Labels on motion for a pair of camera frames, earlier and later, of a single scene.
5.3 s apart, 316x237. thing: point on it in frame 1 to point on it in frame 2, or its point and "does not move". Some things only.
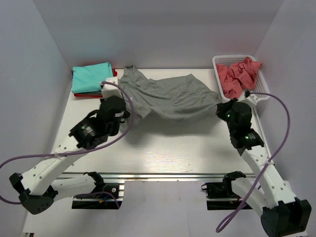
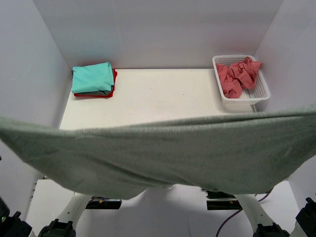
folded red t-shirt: x=114 y=74 does not move
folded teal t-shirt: x=88 y=78 does not move
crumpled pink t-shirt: x=235 y=78 does not move
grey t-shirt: x=182 y=98 to x=240 y=152
